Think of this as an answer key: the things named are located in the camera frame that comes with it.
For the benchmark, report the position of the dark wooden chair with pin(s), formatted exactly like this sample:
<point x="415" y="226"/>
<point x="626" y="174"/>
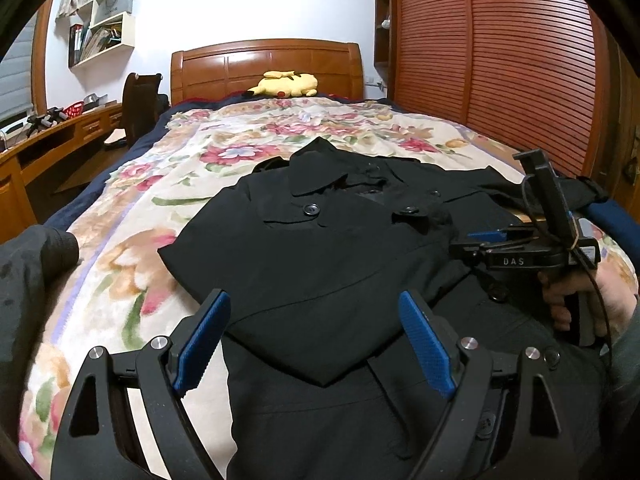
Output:
<point x="137" y="105"/>

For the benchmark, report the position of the grey window blind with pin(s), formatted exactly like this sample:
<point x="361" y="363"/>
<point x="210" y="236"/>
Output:
<point x="15" y="75"/>

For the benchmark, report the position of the wooden slatted wardrobe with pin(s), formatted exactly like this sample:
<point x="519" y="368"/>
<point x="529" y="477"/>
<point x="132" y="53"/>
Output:
<point x="500" y="60"/>

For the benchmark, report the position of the open wooden shelf column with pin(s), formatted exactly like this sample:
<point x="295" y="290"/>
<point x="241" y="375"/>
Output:
<point x="382" y="40"/>

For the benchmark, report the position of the black coat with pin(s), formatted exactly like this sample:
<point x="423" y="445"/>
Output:
<point x="310" y="270"/>

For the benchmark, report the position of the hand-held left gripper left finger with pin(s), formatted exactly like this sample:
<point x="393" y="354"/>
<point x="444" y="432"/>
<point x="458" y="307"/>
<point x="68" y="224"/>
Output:
<point x="202" y="345"/>

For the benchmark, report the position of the wooden door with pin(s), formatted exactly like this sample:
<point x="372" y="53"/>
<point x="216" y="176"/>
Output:
<point x="627" y="135"/>

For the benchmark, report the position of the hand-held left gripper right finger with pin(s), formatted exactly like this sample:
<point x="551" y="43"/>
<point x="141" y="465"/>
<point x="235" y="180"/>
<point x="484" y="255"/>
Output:
<point x="425" y="345"/>

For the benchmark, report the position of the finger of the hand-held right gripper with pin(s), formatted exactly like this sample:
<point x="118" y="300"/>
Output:
<point x="487" y="235"/>
<point x="465" y="249"/>

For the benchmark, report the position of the row of books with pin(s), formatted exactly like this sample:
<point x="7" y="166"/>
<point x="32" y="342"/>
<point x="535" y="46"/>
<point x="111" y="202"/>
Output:
<point x="90" y="42"/>

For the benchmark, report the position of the wooden desk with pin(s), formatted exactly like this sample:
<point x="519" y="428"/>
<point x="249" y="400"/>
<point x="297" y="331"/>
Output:
<point x="45" y="150"/>

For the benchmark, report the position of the floral blanket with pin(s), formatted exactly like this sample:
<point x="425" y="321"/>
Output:
<point x="165" y="180"/>

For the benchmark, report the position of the person's right hand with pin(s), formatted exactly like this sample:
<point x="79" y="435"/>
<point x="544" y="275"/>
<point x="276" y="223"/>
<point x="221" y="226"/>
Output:
<point x="620" y="295"/>

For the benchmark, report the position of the wooden bed headboard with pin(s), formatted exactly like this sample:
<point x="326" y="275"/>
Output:
<point x="250" y="60"/>

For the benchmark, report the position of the folded pale cloth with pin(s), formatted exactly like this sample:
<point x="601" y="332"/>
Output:
<point x="116" y="137"/>

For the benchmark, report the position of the white wall shelf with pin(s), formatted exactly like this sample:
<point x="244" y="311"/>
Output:
<point x="112" y="7"/>

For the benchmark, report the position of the grey storage box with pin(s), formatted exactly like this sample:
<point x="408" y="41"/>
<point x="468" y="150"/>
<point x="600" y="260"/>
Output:
<point x="96" y="101"/>

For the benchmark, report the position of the yellow plush toy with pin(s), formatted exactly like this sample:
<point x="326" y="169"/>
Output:
<point x="290" y="84"/>

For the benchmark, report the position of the person's right forearm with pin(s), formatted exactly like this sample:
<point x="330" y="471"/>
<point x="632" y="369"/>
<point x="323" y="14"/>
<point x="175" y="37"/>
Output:
<point x="625" y="375"/>

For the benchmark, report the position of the red basket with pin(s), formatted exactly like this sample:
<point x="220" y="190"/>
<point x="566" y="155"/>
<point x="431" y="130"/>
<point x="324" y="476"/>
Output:
<point x="73" y="109"/>

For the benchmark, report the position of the white paper bag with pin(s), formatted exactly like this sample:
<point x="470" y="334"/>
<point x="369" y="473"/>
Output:
<point x="112" y="7"/>

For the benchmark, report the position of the dark grey jacket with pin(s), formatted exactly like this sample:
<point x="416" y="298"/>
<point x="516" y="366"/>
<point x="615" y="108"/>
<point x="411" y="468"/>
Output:
<point x="25" y="285"/>

